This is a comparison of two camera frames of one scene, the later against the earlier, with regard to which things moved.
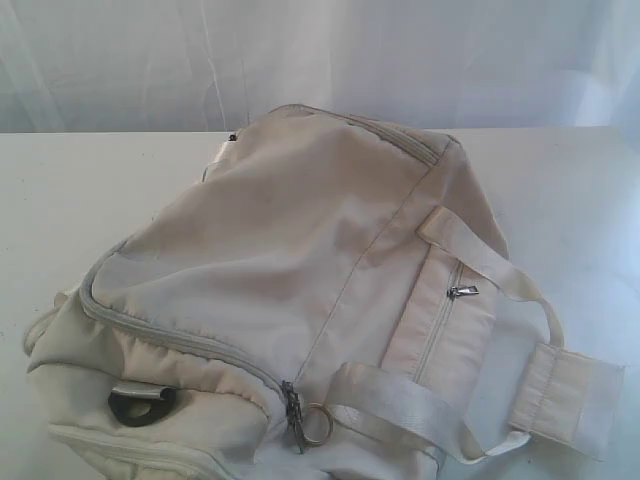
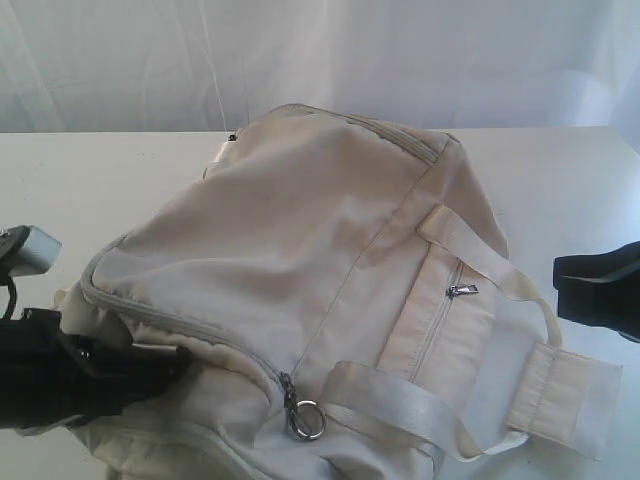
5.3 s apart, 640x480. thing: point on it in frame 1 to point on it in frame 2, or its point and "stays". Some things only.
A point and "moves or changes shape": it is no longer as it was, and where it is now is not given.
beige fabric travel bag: x=338 y=301 stays
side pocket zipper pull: x=453 y=292 stays
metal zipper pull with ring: x=310 y=424 moves or changes shape
